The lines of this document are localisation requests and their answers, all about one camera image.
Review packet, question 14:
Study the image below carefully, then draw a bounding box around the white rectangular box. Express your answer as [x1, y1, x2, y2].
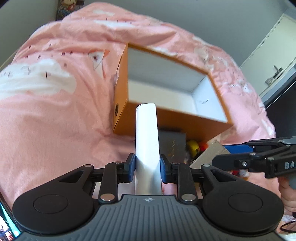
[135, 103, 162, 195]

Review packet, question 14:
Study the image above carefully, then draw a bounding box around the pink patterned bed duvet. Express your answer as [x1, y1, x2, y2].
[0, 2, 296, 241]

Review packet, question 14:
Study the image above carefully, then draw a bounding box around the orange round toy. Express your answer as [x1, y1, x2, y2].
[198, 142, 208, 152]

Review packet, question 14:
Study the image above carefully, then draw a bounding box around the tan cardboard box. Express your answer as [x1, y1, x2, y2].
[190, 140, 230, 169]

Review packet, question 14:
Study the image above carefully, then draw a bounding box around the person's right hand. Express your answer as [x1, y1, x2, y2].
[278, 177, 296, 213]

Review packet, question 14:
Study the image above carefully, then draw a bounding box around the black cable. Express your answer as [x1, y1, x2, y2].
[280, 220, 296, 233]

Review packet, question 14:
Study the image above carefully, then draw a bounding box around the orange open storage box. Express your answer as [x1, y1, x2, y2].
[113, 43, 233, 142]

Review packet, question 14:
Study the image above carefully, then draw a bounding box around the dark grey fabric box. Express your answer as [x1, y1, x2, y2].
[158, 131, 186, 163]

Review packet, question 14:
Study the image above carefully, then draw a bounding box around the yellow round toy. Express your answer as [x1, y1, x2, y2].
[186, 140, 200, 160]

